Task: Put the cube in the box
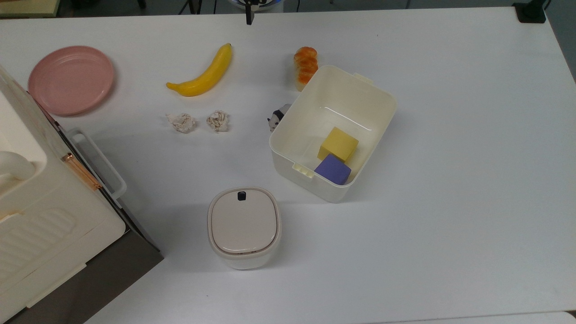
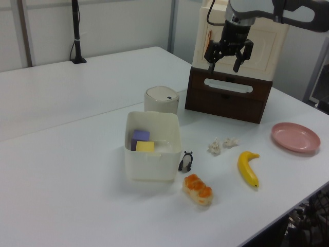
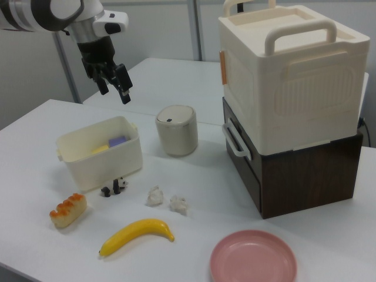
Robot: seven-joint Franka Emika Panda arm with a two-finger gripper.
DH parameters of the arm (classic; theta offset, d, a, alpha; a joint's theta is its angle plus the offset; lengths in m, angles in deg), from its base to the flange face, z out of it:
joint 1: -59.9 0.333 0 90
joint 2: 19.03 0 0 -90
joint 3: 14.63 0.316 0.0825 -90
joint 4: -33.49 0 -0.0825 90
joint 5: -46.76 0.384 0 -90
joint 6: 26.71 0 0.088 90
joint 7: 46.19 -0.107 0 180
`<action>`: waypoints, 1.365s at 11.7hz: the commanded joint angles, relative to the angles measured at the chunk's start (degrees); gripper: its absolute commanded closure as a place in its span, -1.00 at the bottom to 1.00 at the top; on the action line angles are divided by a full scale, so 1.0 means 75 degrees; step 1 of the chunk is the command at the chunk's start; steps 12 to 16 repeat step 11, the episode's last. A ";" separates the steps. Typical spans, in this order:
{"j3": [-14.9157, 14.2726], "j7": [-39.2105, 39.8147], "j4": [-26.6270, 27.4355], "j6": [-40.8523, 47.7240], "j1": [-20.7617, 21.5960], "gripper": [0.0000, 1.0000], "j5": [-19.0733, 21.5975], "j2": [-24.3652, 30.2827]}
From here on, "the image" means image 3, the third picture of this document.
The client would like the yellow toy banana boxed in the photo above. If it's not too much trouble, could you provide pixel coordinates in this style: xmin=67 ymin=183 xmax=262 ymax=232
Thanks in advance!
xmin=98 ymin=218 xmax=175 ymax=259

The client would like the white plastic bin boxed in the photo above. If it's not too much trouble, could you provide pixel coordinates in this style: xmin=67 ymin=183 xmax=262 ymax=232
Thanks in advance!
xmin=55 ymin=116 xmax=144 ymax=193

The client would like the dark brown wooden drawer box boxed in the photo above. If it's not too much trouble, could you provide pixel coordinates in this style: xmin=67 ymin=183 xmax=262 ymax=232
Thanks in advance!
xmin=221 ymin=96 xmax=364 ymax=220

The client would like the crumpled paper ball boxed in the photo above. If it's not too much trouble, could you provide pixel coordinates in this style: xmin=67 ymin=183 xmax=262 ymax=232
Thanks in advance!
xmin=146 ymin=184 xmax=165 ymax=207
xmin=169 ymin=194 xmax=189 ymax=215

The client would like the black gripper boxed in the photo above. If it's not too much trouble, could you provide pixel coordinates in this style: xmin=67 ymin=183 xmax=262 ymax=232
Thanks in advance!
xmin=76 ymin=36 xmax=134 ymax=105

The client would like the panda toy figure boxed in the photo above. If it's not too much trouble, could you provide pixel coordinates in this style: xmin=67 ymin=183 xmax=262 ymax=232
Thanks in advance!
xmin=100 ymin=177 xmax=129 ymax=198

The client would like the small cream trash can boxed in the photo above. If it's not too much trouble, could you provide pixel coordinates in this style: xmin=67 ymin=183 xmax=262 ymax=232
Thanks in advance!
xmin=155 ymin=105 xmax=198 ymax=157

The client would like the black power cable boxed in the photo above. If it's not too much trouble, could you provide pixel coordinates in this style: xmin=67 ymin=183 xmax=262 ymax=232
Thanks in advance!
xmin=358 ymin=117 xmax=370 ymax=148

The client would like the orange door handle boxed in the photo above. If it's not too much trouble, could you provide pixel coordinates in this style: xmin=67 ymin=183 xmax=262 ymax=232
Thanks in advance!
xmin=219 ymin=50 xmax=227 ymax=86

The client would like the cream plastic storage box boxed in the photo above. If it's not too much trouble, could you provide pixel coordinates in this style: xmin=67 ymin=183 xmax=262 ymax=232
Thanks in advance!
xmin=217 ymin=0 xmax=371 ymax=156

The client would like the white drawer handle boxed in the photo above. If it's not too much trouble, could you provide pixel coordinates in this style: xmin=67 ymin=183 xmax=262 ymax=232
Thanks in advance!
xmin=221 ymin=122 xmax=253 ymax=161

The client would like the pink plate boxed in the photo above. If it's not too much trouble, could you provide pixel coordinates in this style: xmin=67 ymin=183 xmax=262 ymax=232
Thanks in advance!
xmin=209 ymin=230 xmax=298 ymax=282

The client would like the purple cube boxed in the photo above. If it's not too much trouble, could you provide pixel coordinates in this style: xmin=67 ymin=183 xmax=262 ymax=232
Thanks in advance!
xmin=108 ymin=135 xmax=129 ymax=148

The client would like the yellow cube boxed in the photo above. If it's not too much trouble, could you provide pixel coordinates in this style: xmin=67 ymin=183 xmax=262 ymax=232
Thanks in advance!
xmin=90 ymin=143 xmax=110 ymax=155

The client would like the toy bread with orange glaze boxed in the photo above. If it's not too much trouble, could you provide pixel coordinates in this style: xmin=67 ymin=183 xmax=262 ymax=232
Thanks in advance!
xmin=49 ymin=193 xmax=88 ymax=229

